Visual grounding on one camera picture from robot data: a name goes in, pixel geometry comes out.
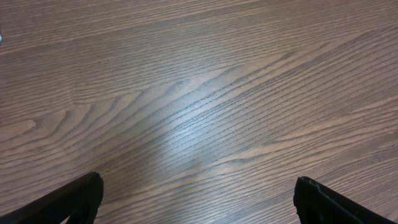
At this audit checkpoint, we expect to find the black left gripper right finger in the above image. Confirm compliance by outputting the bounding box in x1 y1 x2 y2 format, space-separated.
293 176 395 224

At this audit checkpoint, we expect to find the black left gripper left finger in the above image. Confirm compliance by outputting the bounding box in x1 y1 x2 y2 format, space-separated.
1 172 104 224

